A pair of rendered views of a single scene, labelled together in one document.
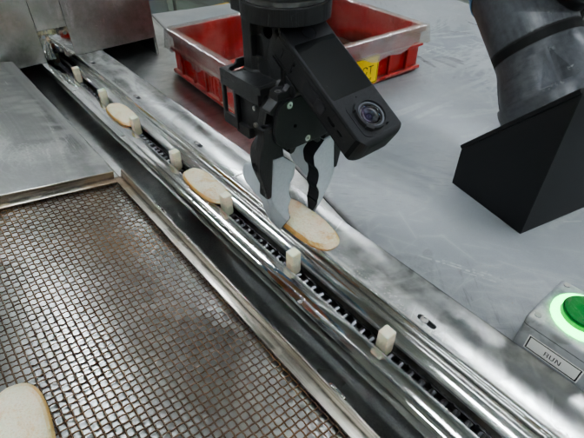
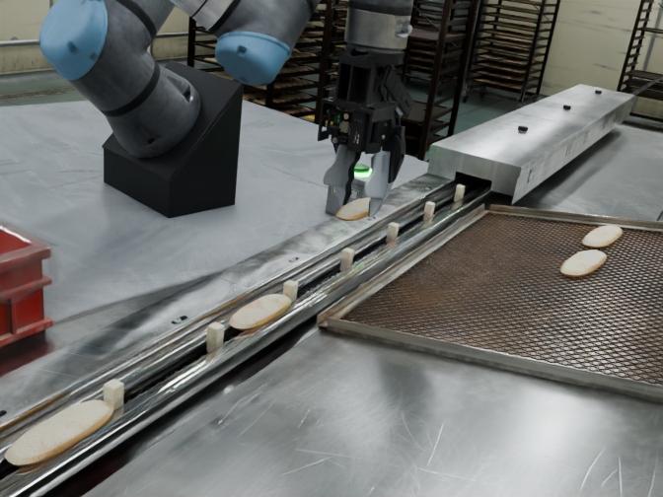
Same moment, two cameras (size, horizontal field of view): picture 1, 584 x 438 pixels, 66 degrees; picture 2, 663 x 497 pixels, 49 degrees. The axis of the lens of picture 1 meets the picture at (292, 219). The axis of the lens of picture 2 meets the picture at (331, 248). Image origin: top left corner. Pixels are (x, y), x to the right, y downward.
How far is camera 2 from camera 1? 1.10 m
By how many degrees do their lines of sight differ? 91
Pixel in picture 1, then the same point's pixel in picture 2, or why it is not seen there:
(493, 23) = (127, 72)
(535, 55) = (166, 84)
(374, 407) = not seen: hidden behind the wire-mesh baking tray
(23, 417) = (577, 259)
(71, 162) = (316, 365)
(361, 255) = (327, 233)
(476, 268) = (283, 221)
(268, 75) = (375, 102)
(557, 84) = (192, 96)
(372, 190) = (195, 250)
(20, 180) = (392, 372)
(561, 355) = not seen: hidden behind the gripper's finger
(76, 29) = not seen: outside the picture
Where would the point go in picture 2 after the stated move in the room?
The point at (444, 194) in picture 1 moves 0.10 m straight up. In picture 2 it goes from (189, 223) to (192, 161)
